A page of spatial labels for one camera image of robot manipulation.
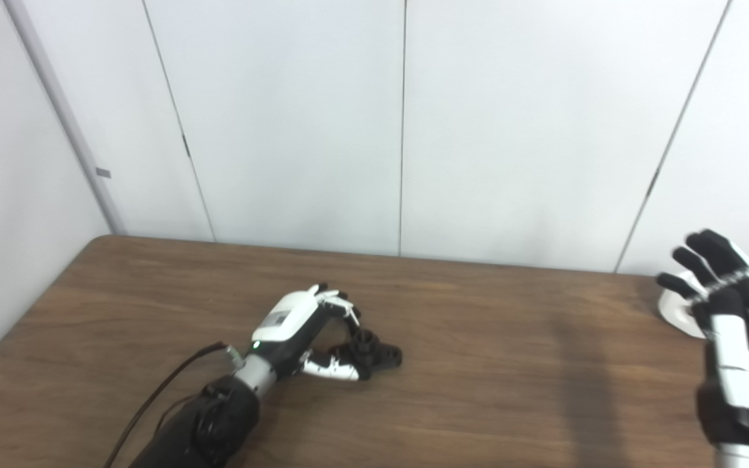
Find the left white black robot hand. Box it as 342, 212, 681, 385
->
251, 283, 362, 383

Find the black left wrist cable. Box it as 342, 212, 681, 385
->
103, 341, 245, 468

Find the round white piece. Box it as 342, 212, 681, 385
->
658, 270, 707, 340

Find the black holder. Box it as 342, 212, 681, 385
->
329, 328, 404, 381

